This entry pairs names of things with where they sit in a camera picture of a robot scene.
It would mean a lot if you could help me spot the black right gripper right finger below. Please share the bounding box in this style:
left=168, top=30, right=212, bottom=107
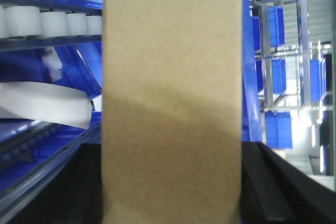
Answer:
left=240, top=142, right=335, bottom=223

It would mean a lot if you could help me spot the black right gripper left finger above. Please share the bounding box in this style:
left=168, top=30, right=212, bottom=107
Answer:
left=15, top=144, right=103, bottom=223

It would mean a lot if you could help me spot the brown cardboard box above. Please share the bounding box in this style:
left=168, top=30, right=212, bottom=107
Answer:
left=101, top=0, right=242, bottom=223

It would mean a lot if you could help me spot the blue bin lower right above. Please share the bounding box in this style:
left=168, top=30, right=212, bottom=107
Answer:
left=265, top=111, right=292, bottom=150

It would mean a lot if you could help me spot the white curved plastic sheet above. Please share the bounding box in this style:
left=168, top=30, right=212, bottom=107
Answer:
left=1, top=81, right=92, bottom=129

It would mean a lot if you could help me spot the white roller row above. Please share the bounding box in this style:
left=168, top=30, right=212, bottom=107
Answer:
left=1, top=6, right=102, bottom=39

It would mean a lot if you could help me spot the grey shelf rail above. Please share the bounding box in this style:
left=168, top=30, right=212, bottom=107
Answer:
left=1, top=123, right=101, bottom=223

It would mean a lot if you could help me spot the blue shelf upright post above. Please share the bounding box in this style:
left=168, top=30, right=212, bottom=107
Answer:
left=242, top=0, right=263, bottom=142

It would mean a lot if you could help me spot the grey metal rack frame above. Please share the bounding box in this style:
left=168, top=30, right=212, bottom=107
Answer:
left=249, top=0, right=333, bottom=112

